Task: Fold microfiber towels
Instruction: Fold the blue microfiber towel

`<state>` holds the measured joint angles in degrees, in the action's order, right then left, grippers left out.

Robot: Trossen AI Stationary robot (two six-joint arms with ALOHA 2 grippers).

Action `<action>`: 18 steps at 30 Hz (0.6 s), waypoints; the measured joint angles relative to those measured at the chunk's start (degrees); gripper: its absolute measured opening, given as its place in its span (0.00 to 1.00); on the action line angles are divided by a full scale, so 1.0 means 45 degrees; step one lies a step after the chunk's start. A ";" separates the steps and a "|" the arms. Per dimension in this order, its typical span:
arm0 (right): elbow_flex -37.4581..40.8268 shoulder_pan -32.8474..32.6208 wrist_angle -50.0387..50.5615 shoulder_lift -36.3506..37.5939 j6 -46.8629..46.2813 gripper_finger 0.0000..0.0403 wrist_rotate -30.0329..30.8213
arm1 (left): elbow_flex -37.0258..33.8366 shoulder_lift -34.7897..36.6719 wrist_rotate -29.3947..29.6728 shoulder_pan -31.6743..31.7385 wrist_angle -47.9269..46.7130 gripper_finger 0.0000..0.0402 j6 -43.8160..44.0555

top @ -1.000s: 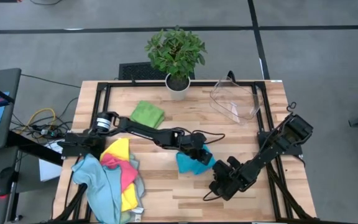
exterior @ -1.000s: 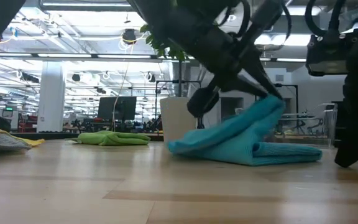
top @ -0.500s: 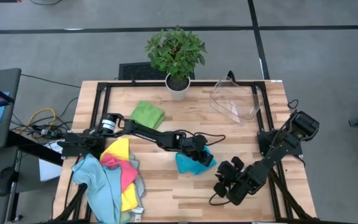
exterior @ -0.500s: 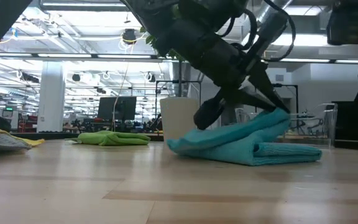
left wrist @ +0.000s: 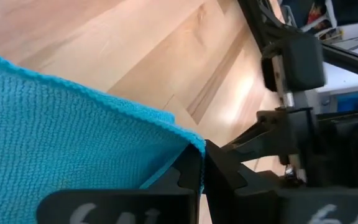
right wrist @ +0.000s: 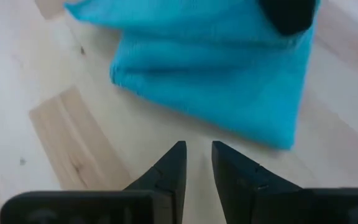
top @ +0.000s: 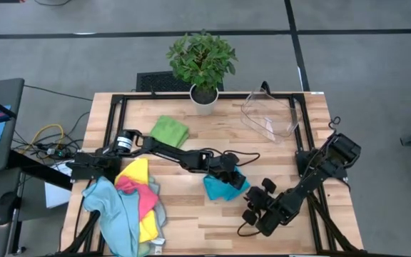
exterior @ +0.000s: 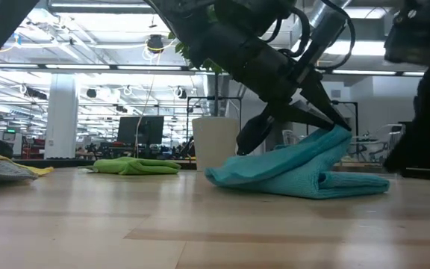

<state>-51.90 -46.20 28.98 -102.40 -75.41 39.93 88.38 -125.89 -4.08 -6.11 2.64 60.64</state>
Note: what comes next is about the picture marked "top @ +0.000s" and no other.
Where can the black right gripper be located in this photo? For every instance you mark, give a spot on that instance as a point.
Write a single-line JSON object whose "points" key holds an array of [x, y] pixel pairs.
{"points": [[273, 221]]}

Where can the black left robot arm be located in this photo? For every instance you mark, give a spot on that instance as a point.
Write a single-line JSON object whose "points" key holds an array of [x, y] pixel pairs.
{"points": [[170, 153]]}

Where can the green leafy plant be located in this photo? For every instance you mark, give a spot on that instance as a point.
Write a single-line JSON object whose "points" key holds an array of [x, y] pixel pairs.
{"points": [[202, 59]]}

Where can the black clamp hook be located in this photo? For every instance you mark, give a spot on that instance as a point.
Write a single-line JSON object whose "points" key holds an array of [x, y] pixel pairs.
{"points": [[265, 87]]}

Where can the pink microfiber towel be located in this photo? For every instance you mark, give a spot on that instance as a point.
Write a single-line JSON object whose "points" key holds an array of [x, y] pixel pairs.
{"points": [[141, 196]]}

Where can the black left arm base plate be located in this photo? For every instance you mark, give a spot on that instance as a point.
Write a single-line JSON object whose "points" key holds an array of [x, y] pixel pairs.
{"points": [[91, 167]]}

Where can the black aluminium table frame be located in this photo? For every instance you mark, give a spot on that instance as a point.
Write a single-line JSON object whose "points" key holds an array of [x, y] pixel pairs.
{"points": [[300, 118]]}

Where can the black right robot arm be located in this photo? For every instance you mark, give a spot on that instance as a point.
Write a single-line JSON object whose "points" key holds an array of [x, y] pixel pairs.
{"points": [[319, 175]]}

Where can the yellow microfiber towel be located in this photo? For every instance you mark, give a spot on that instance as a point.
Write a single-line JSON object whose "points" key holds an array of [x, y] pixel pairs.
{"points": [[136, 169]]}

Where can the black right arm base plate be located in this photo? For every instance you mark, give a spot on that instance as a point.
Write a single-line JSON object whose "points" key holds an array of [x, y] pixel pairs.
{"points": [[303, 160]]}

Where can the green microfiber towel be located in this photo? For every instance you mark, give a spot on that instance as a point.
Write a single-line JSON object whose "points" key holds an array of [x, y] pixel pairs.
{"points": [[170, 130]]}

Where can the black floor vent grate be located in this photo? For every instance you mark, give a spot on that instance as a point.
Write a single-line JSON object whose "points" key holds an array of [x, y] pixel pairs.
{"points": [[159, 82]]}

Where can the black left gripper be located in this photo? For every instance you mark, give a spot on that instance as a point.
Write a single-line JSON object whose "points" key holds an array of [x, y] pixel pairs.
{"points": [[216, 164]]}

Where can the grey microfiber towel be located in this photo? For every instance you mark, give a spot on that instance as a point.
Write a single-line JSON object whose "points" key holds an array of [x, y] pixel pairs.
{"points": [[162, 214]]}

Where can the white plant pot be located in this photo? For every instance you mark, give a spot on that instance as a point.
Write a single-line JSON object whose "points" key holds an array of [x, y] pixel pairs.
{"points": [[204, 105]]}

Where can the black computer mouse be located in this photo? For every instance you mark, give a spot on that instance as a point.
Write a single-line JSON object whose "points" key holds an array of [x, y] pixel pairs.
{"points": [[5, 207]]}

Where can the white paper sheet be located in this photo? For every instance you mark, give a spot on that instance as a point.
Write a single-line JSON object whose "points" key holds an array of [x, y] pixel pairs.
{"points": [[57, 194]]}

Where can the clear plastic bin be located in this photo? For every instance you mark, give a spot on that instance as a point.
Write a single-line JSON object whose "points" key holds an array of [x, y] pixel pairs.
{"points": [[268, 114]]}

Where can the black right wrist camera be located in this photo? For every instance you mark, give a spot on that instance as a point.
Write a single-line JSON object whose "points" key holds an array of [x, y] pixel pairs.
{"points": [[262, 200]]}

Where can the turquoise microfiber towel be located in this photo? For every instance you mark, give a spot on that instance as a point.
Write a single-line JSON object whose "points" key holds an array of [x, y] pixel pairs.
{"points": [[219, 191]]}

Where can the light blue microfiber towel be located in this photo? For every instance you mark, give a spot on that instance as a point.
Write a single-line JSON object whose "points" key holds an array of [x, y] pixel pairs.
{"points": [[114, 214]]}

